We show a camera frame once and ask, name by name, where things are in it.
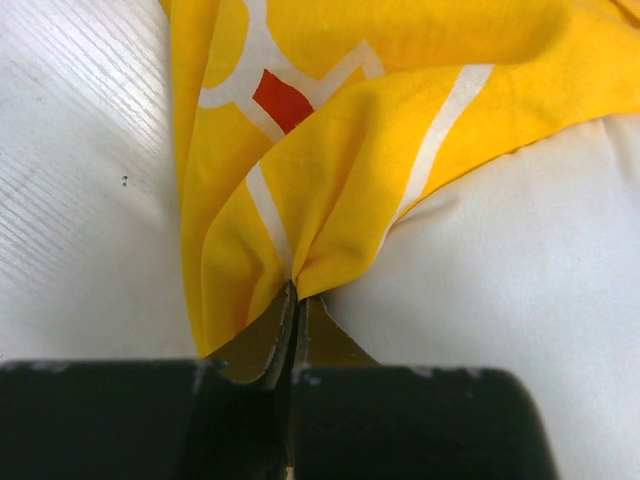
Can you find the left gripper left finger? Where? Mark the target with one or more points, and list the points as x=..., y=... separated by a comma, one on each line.
x=246, y=397

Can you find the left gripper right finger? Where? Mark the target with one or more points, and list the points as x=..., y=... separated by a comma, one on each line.
x=337, y=424

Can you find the white pillow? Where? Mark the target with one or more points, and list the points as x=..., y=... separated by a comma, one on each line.
x=529, y=263

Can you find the yellow printed pillowcase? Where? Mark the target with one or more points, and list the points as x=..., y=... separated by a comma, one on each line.
x=304, y=129

